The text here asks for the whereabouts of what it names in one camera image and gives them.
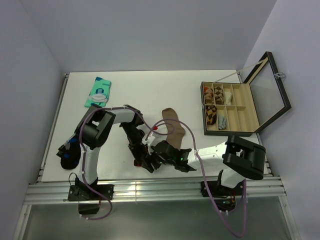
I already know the brown sock with striped cuff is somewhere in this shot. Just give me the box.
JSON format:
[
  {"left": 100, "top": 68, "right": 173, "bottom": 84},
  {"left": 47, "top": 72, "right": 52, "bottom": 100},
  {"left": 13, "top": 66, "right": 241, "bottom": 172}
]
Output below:
[{"left": 161, "top": 108, "right": 186, "bottom": 150}]

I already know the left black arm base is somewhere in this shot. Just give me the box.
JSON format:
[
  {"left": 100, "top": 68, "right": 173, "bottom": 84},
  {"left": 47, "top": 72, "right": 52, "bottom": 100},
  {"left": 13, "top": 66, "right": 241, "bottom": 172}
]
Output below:
[{"left": 67, "top": 182, "right": 114, "bottom": 215}]

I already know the black blue grey sock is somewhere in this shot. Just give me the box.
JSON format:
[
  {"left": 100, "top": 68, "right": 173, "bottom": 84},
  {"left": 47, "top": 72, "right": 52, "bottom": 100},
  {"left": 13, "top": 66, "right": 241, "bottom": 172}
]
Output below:
[{"left": 56, "top": 134, "right": 81, "bottom": 170}]

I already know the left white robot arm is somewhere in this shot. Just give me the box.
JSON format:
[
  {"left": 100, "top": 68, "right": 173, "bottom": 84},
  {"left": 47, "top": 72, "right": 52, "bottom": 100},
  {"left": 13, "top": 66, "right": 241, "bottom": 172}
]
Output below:
[{"left": 75, "top": 104, "right": 153, "bottom": 200}]

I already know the aluminium table edge rail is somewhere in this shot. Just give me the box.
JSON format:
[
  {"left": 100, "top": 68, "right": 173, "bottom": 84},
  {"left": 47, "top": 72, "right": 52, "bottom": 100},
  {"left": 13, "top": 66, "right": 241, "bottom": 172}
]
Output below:
[{"left": 23, "top": 176, "right": 287, "bottom": 205}]

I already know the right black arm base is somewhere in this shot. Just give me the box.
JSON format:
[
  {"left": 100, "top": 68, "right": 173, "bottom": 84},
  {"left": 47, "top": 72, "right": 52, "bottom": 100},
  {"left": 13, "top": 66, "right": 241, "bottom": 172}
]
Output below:
[{"left": 207, "top": 180, "right": 244, "bottom": 212}]

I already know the rolled dark brown argyle sock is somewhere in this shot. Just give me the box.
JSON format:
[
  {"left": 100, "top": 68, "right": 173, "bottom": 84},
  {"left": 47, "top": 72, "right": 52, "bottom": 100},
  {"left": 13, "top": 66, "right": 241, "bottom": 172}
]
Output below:
[{"left": 205, "top": 105, "right": 217, "bottom": 126}]

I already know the black red yellow argyle sock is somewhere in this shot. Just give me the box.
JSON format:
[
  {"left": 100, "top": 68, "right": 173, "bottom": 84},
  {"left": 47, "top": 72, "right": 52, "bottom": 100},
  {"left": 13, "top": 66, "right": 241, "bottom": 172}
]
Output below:
[{"left": 133, "top": 160, "right": 141, "bottom": 167}]

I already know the rolled orange beige argyle sock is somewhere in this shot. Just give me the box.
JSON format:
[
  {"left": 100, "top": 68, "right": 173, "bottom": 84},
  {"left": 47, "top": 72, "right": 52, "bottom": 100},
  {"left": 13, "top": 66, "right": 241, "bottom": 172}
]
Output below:
[{"left": 203, "top": 86, "right": 214, "bottom": 105}]

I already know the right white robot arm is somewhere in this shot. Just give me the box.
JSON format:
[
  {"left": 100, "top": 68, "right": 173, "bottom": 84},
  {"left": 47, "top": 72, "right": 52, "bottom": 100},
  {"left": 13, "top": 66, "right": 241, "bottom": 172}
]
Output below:
[{"left": 142, "top": 135, "right": 266, "bottom": 195}]

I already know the rolled brown beige argyle sock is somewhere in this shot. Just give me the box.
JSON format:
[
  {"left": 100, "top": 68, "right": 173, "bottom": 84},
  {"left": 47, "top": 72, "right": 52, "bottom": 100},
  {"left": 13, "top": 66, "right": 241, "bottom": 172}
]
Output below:
[{"left": 214, "top": 86, "right": 225, "bottom": 105}]

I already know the rolled white sock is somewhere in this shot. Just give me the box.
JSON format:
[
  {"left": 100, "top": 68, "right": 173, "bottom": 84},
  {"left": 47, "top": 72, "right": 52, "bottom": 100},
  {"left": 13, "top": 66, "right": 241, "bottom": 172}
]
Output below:
[{"left": 224, "top": 91, "right": 233, "bottom": 106}]

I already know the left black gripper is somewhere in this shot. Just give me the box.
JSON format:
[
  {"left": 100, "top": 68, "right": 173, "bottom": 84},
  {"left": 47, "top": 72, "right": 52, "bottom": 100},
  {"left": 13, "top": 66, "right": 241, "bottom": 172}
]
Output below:
[{"left": 121, "top": 122, "right": 145, "bottom": 163}]

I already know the black compartment box with lid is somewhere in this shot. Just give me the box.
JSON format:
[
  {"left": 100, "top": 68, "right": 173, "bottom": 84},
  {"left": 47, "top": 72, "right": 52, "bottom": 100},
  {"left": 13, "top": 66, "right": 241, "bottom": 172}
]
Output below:
[{"left": 200, "top": 51, "right": 292, "bottom": 137}]

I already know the mint green sock pair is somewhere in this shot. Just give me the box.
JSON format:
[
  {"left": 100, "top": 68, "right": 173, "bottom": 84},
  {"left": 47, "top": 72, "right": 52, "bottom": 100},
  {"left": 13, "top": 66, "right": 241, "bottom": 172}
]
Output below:
[{"left": 84, "top": 77, "right": 112, "bottom": 108}]

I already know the rolled light blue sock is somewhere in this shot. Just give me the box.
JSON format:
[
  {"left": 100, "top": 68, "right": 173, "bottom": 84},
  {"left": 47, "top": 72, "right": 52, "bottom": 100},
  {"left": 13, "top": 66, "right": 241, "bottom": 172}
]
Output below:
[{"left": 218, "top": 115, "right": 228, "bottom": 130}]

